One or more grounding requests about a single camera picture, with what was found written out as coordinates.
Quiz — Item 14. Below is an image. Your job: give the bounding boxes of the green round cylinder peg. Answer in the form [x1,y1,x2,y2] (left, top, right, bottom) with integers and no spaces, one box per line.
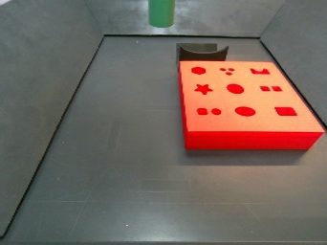
[148,0,175,28]

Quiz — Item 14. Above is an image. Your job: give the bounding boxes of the red shape sorter box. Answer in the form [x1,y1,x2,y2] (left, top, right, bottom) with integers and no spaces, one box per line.
[179,61,325,149]

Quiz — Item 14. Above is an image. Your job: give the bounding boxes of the black curved cradle block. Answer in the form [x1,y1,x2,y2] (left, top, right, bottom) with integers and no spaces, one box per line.
[176,43,229,61]

